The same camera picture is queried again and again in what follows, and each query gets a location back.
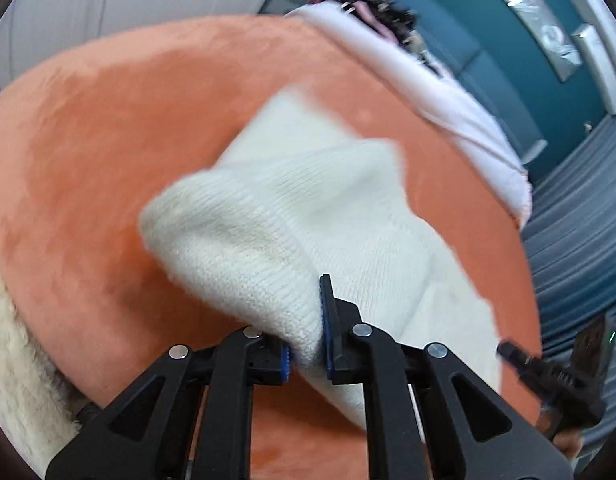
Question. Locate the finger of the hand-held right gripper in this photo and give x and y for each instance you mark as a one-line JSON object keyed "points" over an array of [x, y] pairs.
{"points": [[517, 356]]}

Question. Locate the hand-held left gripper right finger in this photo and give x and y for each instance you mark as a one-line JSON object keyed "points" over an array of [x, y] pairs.
{"points": [[326, 320]]}

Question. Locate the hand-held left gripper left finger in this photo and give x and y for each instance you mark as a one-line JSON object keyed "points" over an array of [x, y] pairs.
{"points": [[286, 362]]}

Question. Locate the cream knit cardigan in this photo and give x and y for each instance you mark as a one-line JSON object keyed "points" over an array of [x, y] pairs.
{"points": [[308, 210]]}

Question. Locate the pile of dark clothes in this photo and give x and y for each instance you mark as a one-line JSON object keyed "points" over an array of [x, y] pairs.
{"points": [[387, 17]]}

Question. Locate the person's right hand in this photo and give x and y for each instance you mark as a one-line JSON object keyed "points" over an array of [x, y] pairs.
{"points": [[570, 444]]}

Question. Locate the blue-grey curtain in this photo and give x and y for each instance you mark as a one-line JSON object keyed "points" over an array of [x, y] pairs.
{"points": [[572, 240]]}

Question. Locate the pale pink duvet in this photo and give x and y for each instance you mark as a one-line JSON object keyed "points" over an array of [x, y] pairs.
{"points": [[437, 100]]}

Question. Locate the cream fluffy rug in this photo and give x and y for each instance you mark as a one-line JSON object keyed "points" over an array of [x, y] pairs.
{"points": [[18, 360]]}

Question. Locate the orange plush blanket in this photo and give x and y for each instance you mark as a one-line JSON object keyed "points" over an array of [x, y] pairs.
{"points": [[113, 135]]}

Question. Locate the teal padded headboard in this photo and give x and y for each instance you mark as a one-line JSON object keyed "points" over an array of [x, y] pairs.
{"points": [[482, 75]]}

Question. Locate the dark leather bed frame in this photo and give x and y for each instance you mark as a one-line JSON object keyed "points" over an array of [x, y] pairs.
{"points": [[86, 413]]}

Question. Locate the silver wall decoration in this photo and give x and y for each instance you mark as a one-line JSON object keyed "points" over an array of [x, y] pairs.
{"points": [[537, 15]]}

